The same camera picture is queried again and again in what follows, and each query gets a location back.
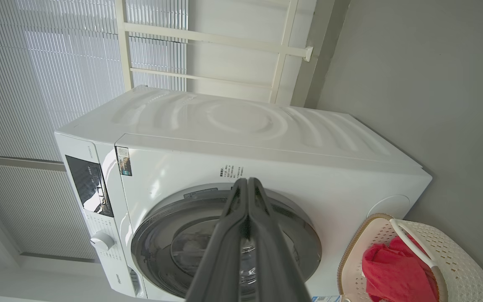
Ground red garment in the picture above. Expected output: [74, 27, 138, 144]
[362, 235, 439, 302]

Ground black washer display panel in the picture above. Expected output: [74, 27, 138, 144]
[65, 155, 114, 217]

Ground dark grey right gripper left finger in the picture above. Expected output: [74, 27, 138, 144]
[185, 177, 250, 302]

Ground round dark grey washer door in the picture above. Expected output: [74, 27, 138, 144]
[131, 183, 322, 300]

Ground white front-load washing machine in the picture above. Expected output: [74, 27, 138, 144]
[54, 85, 433, 302]

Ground white washer control knob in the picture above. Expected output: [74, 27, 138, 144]
[90, 232, 115, 252]

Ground white window blinds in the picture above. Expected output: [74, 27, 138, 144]
[0, 0, 188, 260]

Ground cream metal rack frame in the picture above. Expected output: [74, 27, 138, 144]
[115, 0, 313, 104]

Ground round white filter cover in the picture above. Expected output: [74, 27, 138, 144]
[367, 194, 410, 219]

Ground white detergent drawer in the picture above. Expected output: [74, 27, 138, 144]
[126, 264, 146, 297]

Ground cream perforated laundry basket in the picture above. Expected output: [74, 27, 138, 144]
[337, 213, 483, 302]

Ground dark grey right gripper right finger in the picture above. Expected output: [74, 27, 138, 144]
[241, 177, 311, 302]

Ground black QR code sticker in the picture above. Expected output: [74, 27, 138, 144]
[115, 146, 132, 177]

